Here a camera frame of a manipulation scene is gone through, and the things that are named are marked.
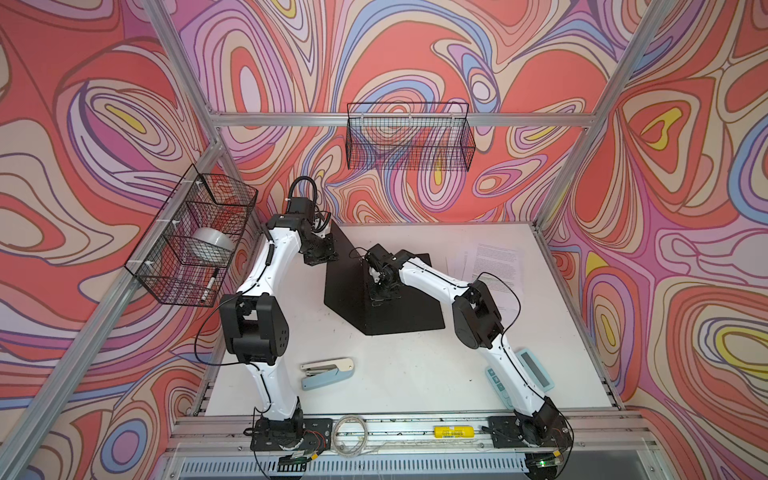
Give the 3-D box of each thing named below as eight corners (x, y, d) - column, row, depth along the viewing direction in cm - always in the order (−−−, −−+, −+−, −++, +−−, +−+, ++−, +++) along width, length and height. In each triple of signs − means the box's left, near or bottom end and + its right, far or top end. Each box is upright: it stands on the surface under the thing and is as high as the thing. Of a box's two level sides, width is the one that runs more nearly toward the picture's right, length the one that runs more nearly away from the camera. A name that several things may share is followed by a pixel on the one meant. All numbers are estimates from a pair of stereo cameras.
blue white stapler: (303, 390, 82) (301, 387, 79) (303, 367, 86) (301, 363, 83) (356, 380, 83) (355, 376, 81) (353, 358, 87) (352, 353, 85)
